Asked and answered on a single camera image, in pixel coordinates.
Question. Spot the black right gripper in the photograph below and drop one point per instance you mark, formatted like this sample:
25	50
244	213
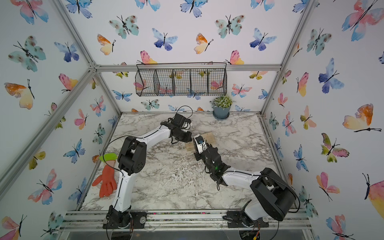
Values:
197	156

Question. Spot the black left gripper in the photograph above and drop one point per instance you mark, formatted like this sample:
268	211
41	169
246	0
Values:
188	138

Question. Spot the wooden board with holes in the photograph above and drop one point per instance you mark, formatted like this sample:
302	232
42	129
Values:
207	138

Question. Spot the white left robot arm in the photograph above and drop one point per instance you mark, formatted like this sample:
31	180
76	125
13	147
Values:
132	159

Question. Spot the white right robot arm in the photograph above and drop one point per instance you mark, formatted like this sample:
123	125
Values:
274	198

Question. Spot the blue pot green plant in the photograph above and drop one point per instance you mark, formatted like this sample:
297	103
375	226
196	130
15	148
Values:
221	107

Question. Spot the red silicone glove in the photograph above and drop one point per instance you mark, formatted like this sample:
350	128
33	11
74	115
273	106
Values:
107	181

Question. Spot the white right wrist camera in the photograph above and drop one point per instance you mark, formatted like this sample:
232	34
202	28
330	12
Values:
200	144

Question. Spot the black wire wall basket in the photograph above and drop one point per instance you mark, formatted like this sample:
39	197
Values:
193	80

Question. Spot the green spatula yellow handle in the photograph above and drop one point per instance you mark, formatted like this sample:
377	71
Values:
108	157

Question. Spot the aluminium front rail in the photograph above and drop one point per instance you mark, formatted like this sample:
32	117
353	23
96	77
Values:
190	220

